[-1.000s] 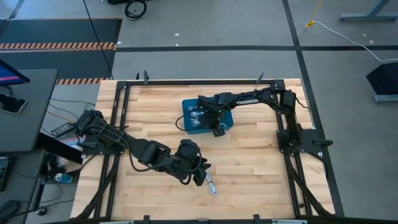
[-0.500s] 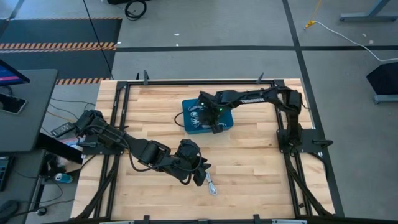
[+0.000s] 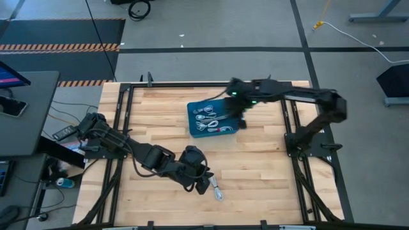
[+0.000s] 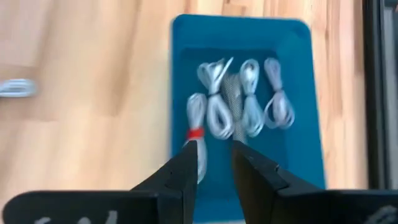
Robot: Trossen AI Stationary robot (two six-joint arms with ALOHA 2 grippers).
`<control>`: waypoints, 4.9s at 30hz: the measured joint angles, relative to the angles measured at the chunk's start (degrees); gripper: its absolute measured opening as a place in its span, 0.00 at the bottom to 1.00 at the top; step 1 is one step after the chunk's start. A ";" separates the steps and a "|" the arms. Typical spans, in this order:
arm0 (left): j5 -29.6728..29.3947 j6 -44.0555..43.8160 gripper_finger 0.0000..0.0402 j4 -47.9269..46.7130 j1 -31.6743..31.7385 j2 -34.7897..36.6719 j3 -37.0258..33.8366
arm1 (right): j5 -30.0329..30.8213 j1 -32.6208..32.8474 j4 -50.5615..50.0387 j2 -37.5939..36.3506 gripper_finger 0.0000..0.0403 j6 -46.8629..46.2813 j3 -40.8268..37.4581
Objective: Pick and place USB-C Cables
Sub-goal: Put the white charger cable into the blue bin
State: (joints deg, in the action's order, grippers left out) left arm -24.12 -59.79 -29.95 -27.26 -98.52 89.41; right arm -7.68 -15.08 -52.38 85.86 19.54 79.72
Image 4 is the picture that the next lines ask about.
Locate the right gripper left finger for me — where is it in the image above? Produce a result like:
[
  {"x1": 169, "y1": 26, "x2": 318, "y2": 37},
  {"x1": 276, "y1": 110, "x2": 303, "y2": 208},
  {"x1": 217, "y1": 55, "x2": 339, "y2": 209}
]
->
[{"x1": 132, "y1": 139, "x2": 199, "y2": 224}]

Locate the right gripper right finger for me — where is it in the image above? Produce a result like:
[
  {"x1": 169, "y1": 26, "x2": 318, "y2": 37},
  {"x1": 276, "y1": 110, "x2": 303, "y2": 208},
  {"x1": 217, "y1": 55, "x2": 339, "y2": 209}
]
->
[{"x1": 231, "y1": 139, "x2": 290, "y2": 224}]

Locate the white USB-C cable red tie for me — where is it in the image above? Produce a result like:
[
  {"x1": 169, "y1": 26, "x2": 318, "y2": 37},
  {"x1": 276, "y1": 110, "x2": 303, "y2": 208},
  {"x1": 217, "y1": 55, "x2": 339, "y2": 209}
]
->
[{"x1": 185, "y1": 92, "x2": 208, "y2": 184}]

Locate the black-white braided USB-C cable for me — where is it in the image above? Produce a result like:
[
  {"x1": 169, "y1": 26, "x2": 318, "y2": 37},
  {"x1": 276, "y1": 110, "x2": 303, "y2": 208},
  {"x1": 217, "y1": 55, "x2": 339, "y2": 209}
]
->
[{"x1": 221, "y1": 73, "x2": 249, "y2": 146}]

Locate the white USB-C cable black tie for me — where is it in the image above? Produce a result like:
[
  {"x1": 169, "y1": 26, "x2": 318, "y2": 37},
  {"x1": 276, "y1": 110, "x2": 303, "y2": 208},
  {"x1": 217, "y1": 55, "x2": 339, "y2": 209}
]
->
[
  {"x1": 263, "y1": 57, "x2": 295, "y2": 130},
  {"x1": 197, "y1": 57, "x2": 236, "y2": 141}
]

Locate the thick white braided USB-C cable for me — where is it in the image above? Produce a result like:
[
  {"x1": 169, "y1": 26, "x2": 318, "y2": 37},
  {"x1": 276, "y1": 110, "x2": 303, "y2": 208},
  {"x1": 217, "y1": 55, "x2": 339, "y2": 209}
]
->
[{"x1": 0, "y1": 78, "x2": 37, "y2": 98}]

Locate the blue plastic tray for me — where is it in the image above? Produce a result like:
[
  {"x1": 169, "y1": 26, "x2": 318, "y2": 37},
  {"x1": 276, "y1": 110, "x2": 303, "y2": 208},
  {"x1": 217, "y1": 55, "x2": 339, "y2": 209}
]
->
[{"x1": 169, "y1": 14, "x2": 326, "y2": 223}]

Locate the black aluminium table frame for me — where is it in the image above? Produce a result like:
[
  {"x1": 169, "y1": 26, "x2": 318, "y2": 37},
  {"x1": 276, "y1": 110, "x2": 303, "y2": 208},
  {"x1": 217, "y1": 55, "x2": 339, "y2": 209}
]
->
[{"x1": 362, "y1": 0, "x2": 389, "y2": 190}]

